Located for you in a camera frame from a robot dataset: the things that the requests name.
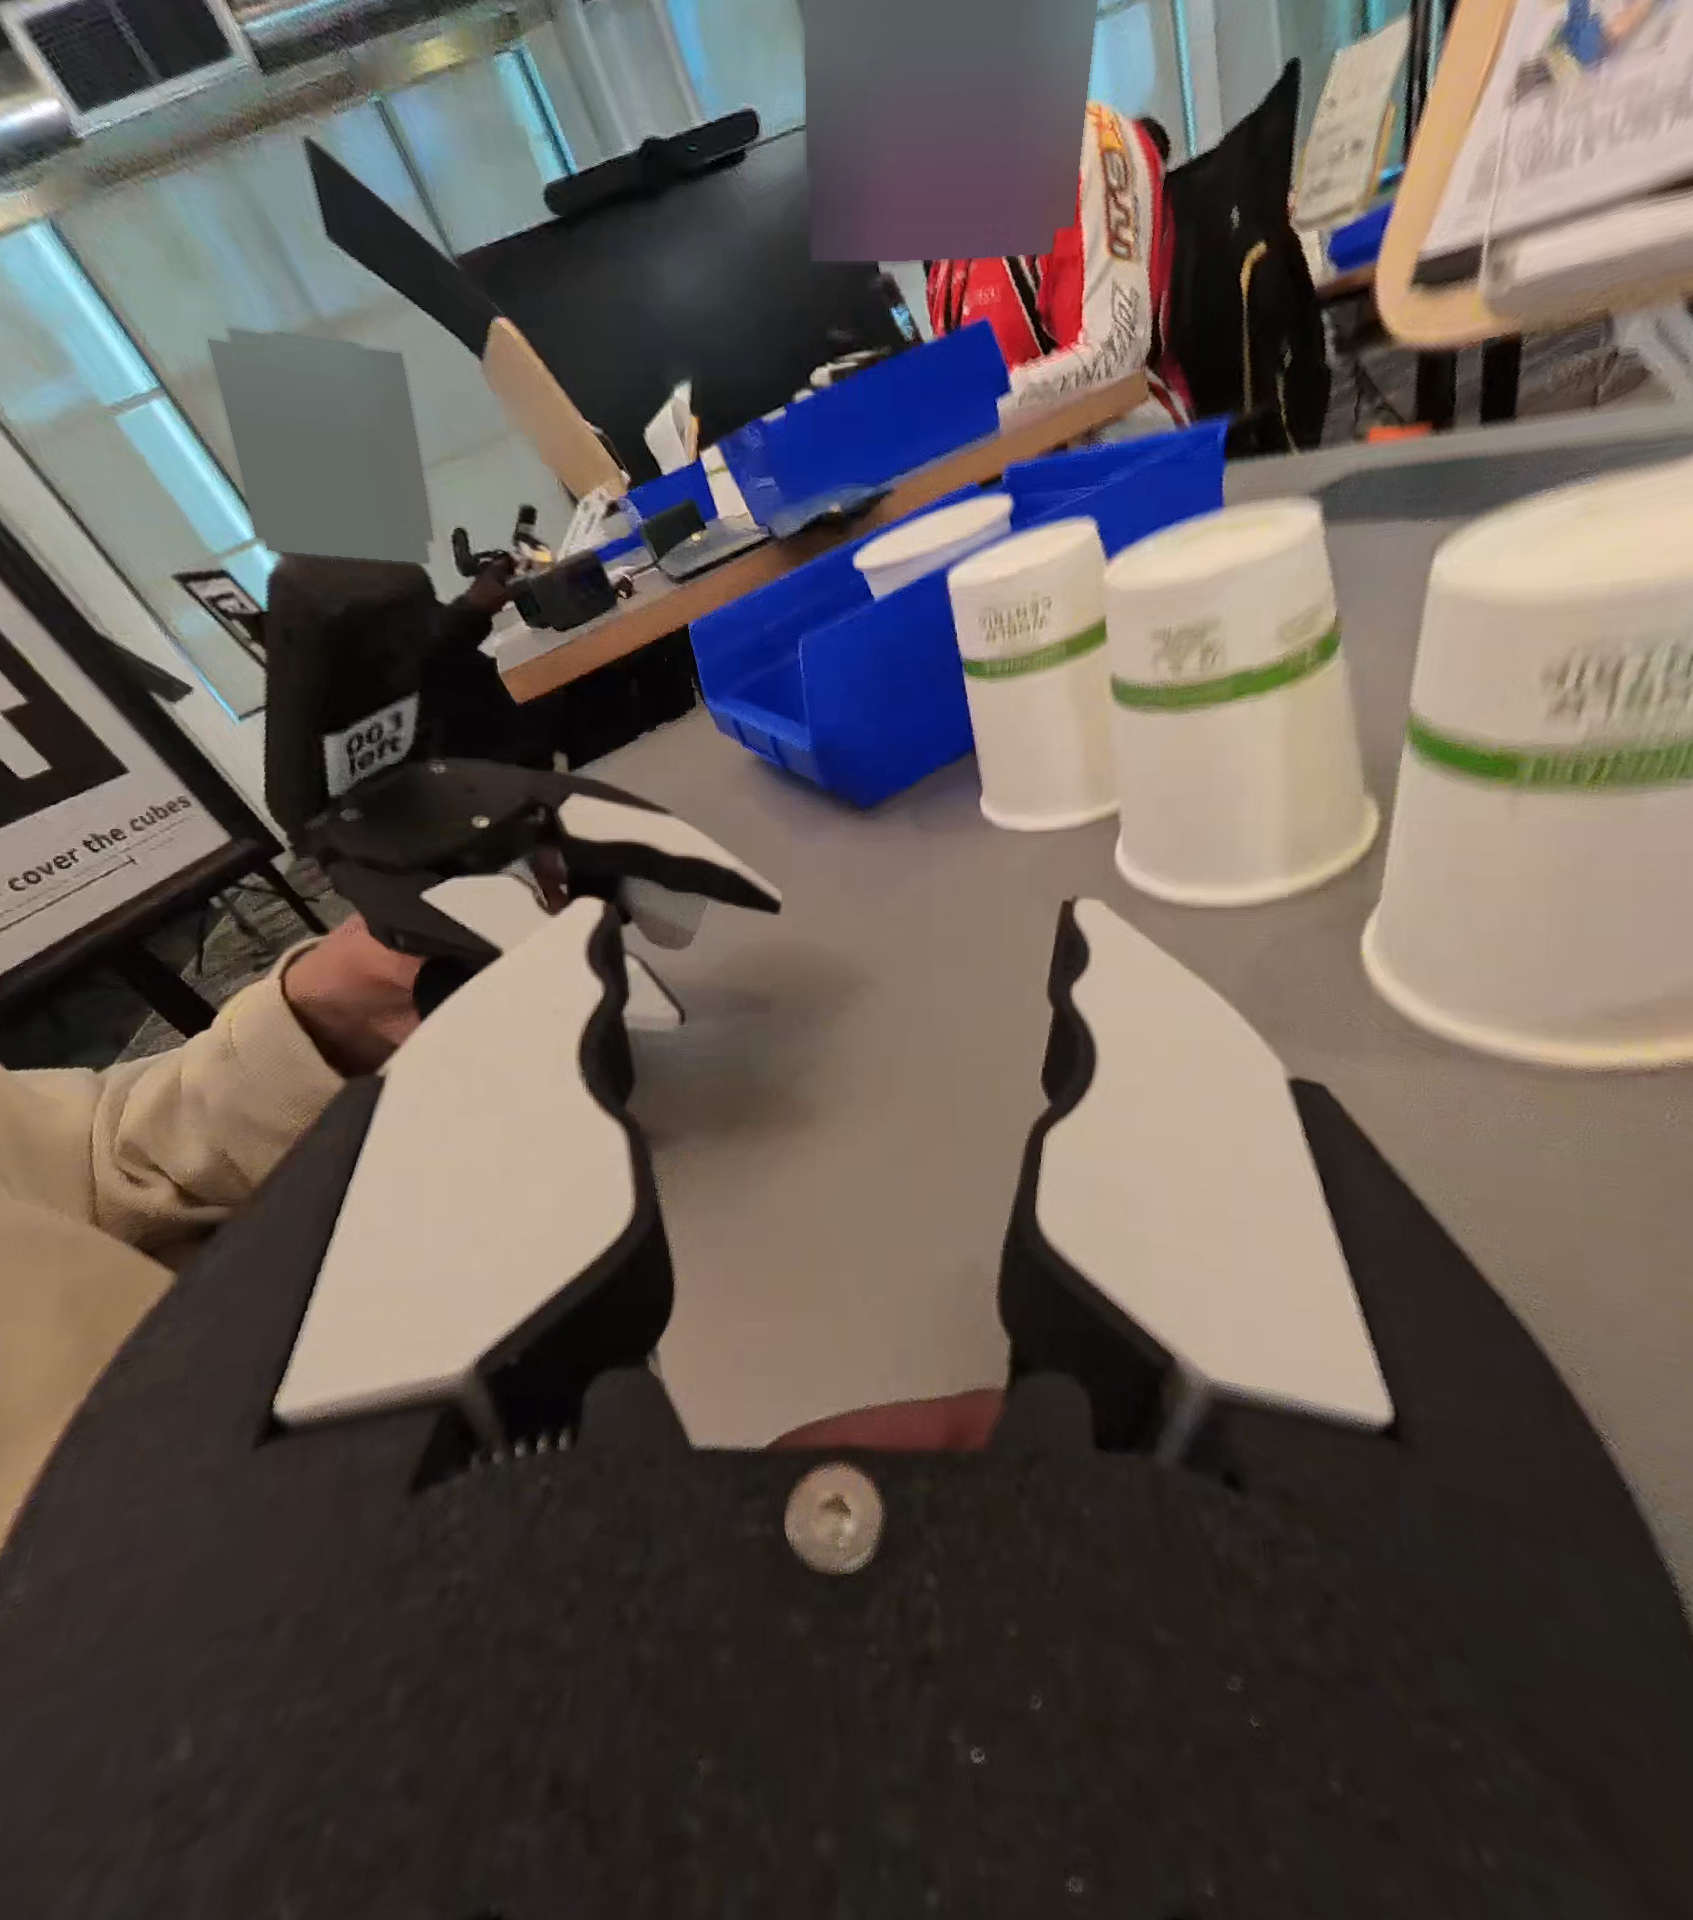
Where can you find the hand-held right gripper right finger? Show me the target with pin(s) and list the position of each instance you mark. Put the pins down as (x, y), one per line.
(1191, 1169)

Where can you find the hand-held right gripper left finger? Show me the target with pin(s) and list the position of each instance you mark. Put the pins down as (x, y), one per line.
(474, 1169)

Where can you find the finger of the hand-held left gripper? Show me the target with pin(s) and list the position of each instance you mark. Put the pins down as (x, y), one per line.
(668, 918)
(648, 840)

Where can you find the white green-banded paper cup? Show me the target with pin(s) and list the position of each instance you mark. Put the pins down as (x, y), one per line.
(1597, 840)
(929, 550)
(1237, 746)
(1040, 706)

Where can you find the person's left forearm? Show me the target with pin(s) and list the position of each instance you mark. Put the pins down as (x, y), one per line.
(108, 1125)

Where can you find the person's left hand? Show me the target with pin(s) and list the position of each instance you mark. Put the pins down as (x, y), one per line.
(348, 999)

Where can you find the wooden desk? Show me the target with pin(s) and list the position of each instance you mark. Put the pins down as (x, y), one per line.
(668, 609)

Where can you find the blue plastic bin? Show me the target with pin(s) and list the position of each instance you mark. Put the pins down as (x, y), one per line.
(857, 421)
(849, 689)

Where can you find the framed task sign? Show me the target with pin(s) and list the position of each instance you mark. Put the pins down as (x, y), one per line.
(66, 840)

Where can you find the black monitor screen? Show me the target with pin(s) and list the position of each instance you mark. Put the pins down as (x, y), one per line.
(668, 302)

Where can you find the black video bar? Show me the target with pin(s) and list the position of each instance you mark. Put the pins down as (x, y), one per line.
(648, 164)

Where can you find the black jacket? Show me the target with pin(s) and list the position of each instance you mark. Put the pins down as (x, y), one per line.
(1237, 302)

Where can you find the wooden display board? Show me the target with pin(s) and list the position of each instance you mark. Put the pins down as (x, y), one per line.
(1418, 255)

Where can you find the white paper notice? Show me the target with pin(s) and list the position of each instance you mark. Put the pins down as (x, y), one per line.
(1347, 125)

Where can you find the printed instruction sheet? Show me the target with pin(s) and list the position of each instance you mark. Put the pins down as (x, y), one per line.
(1659, 88)

